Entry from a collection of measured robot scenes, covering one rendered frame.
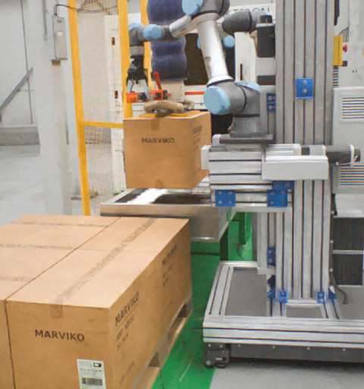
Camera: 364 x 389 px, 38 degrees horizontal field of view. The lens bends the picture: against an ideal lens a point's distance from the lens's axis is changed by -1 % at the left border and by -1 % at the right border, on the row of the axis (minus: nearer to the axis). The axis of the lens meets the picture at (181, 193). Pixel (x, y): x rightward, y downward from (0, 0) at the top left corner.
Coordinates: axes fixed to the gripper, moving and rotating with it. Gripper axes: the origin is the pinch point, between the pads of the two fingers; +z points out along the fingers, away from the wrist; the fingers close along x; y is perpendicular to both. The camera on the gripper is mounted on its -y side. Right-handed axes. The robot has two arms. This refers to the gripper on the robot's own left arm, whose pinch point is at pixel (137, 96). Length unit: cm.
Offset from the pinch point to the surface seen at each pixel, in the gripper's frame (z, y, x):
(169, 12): -46, 50, -4
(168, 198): 68, 73, 8
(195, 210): 64, 25, -22
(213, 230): 75, 25, -31
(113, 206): 62, 24, 27
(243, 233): 111, 146, -31
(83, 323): 74, -99, -10
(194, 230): 75, 25, -21
